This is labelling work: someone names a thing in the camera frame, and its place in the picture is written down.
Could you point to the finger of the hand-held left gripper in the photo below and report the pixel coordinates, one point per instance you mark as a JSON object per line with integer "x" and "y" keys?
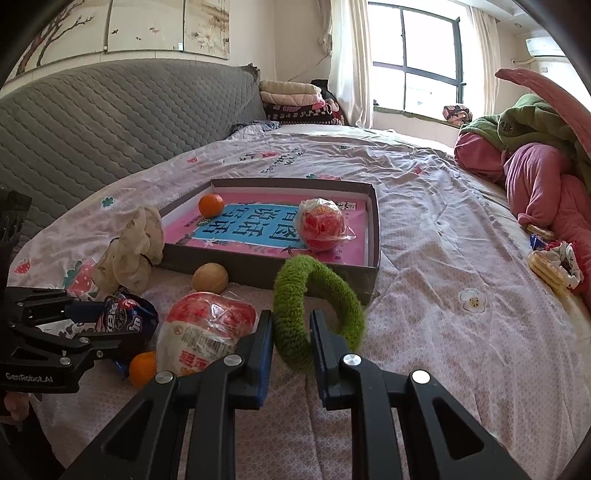
{"x": 46, "y": 297}
{"x": 120, "y": 344}

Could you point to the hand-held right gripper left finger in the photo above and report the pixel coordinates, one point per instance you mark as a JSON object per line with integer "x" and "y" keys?
{"x": 267, "y": 364}

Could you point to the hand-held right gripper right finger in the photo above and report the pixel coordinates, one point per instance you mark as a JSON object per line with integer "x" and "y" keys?
{"x": 317, "y": 364}

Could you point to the blue cookie packet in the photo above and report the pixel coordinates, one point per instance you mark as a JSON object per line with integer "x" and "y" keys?
{"x": 131, "y": 318}

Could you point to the orange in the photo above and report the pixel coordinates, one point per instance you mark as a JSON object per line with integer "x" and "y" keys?
{"x": 211, "y": 206}
{"x": 142, "y": 369}

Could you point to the green fuzzy scrunchie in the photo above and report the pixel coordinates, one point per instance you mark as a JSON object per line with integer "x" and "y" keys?
{"x": 288, "y": 300}

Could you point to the plastic-wrapped white toy egg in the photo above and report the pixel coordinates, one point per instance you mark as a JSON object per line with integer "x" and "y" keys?
{"x": 203, "y": 332}

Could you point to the grey cardboard box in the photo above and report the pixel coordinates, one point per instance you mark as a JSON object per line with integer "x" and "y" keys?
{"x": 249, "y": 272}

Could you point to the cream scrunchie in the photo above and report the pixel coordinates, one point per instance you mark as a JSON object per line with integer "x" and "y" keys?
{"x": 134, "y": 249}

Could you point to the walnut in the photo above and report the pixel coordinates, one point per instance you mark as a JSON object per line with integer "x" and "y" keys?
{"x": 210, "y": 278}

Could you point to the plastic-wrapped red toy egg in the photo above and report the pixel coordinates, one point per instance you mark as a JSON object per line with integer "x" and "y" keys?
{"x": 321, "y": 224}

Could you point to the person's left hand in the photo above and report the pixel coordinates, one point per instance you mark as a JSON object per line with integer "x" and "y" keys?
{"x": 16, "y": 406}

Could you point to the pink book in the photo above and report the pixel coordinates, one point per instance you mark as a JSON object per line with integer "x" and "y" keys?
{"x": 249, "y": 226}

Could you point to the grey quilted headboard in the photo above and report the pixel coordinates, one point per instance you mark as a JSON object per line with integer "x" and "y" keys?
{"x": 115, "y": 124}

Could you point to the blue patterned cloth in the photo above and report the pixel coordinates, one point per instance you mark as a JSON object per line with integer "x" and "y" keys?
{"x": 254, "y": 128}

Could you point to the yellow wafer packet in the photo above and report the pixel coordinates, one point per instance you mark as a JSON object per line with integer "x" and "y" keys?
{"x": 547, "y": 272}

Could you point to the dark checkered folded blanket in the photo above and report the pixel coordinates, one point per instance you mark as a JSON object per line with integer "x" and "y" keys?
{"x": 300, "y": 114}

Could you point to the small blue packet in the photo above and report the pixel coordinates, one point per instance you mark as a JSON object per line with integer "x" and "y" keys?
{"x": 537, "y": 242}

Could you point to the small biscuit packet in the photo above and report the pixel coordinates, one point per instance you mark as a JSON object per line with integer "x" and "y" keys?
{"x": 540, "y": 230}

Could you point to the small snack wrappers pile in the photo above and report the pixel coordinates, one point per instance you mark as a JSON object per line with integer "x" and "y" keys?
{"x": 570, "y": 263}

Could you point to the cream folded blanket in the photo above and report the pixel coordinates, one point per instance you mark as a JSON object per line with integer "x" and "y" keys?
{"x": 288, "y": 92}

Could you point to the black cloth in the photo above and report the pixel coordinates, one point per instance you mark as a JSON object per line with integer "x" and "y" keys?
{"x": 323, "y": 88}

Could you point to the patterned cloth bundle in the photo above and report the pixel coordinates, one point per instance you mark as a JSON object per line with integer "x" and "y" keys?
{"x": 457, "y": 114}

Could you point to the pink quilt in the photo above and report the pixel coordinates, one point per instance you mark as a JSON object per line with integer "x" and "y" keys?
{"x": 545, "y": 184}

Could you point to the white curtain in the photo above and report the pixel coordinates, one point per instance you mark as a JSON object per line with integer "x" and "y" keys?
{"x": 482, "y": 60}
{"x": 346, "y": 60}

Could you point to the green blanket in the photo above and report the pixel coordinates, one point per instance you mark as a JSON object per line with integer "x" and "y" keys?
{"x": 531, "y": 124}

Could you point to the window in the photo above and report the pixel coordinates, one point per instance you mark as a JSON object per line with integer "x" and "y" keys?
{"x": 425, "y": 46}

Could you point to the pink quilted mat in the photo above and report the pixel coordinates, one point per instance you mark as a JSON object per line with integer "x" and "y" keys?
{"x": 549, "y": 94}

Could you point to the white air conditioner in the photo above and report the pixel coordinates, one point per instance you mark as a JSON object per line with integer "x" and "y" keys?
{"x": 547, "y": 47}

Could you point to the floral wall painting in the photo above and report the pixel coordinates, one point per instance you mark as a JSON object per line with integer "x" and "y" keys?
{"x": 138, "y": 23}

